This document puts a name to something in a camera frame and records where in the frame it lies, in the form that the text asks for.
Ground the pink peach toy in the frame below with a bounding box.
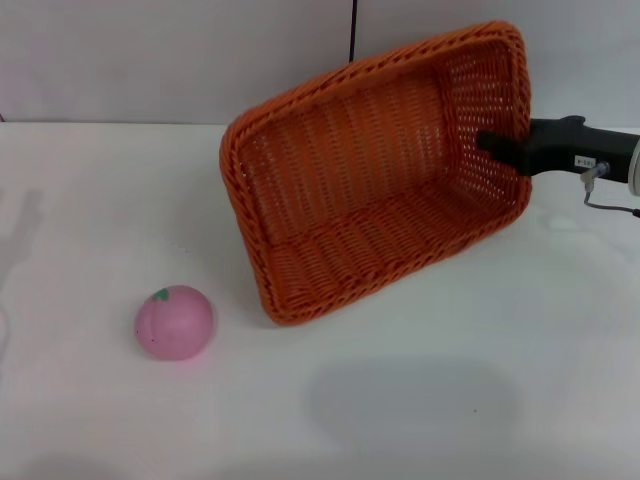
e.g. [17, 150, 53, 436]
[133, 284, 219, 362]

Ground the black vertical wall strip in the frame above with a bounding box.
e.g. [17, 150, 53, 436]
[346, 0, 360, 65]

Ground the orange woven plastic basket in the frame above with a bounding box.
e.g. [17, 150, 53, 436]
[218, 19, 534, 329]

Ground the grey right gripper cable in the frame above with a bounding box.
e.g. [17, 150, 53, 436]
[578, 160, 640, 218]

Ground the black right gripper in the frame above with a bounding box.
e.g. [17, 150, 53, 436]
[475, 114, 640, 184]

